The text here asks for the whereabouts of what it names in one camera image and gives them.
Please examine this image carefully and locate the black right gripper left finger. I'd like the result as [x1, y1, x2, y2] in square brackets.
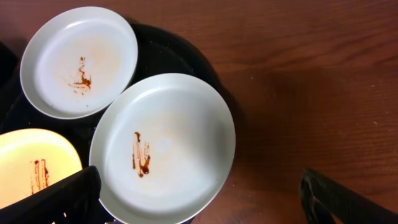
[1, 166, 101, 223]

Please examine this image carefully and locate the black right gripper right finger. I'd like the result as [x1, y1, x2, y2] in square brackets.
[300, 169, 397, 224]

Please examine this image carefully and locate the yellow plate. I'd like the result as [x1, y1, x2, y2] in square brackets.
[1, 129, 82, 208]

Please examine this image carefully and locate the green plate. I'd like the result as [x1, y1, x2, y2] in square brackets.
[89, 73, 236, 223]
[19, 6, 139, 119]

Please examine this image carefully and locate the black round tray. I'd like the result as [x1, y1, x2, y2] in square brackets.
[1, 24, 223, 223]

